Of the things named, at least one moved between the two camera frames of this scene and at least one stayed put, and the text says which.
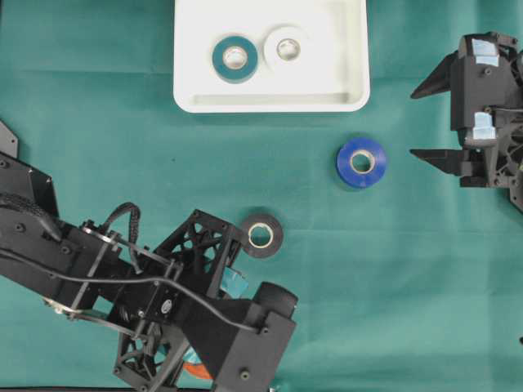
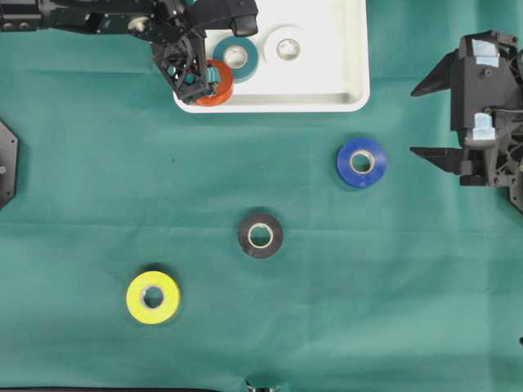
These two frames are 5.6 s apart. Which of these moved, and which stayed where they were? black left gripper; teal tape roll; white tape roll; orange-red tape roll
Moved: black left gripper; orange-red tape roll
Stayed: teal tape roll; white tape roll
